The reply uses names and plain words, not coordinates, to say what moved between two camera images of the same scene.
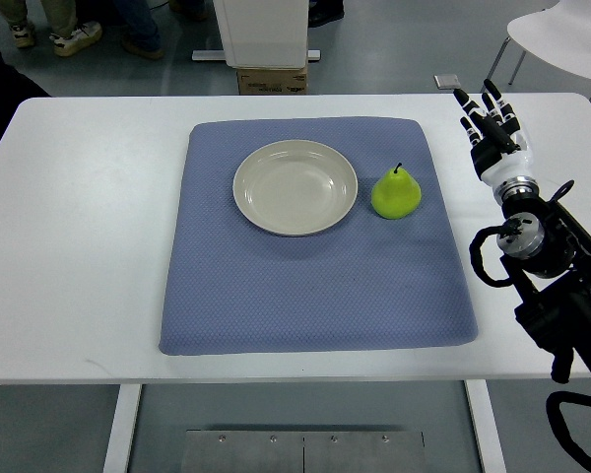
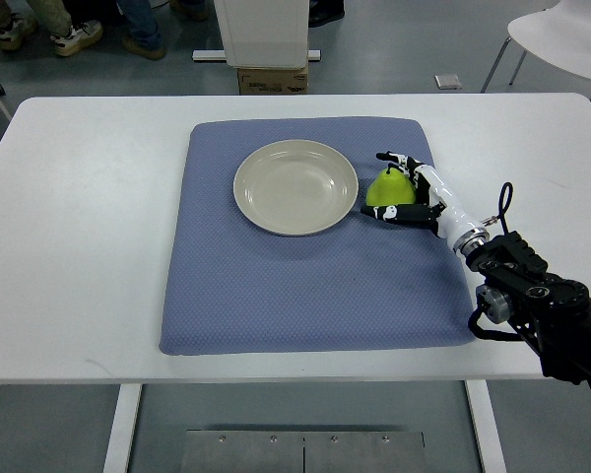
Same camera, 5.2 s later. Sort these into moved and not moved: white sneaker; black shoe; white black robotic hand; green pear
Moved: white black robotic hand
Not moved: white sneaker; green pear; black shoe
